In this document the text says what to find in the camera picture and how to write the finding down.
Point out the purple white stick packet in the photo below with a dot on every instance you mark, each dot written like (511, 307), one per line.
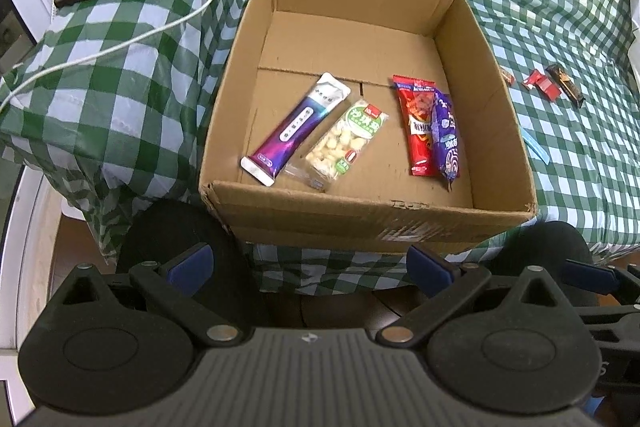
(295, 129)

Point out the brown cardboard box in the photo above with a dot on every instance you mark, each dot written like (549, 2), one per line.
(325, 217)

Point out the light blue snack packet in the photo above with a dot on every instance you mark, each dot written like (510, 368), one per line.
(536, 147)

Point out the green label nut packet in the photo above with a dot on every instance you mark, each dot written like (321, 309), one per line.
(340, 142)

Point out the purple swirl snack packet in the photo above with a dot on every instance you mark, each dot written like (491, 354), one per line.
(446, 137)

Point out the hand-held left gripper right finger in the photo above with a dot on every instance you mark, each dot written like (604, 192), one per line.
(427, 269)

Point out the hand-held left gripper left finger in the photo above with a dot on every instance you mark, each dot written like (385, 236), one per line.
(190, 269)

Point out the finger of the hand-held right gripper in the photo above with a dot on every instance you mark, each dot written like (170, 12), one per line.
(617, 324)
(587, 274)

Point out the red white stick packet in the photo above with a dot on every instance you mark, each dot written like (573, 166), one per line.
(549, 88)

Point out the long red snack packet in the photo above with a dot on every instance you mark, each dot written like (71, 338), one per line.
(417, 127)

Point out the black cracker packet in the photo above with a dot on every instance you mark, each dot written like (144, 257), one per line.
(565, 84)

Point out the yellow white snack packet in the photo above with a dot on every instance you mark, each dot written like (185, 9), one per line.
(509, 78)

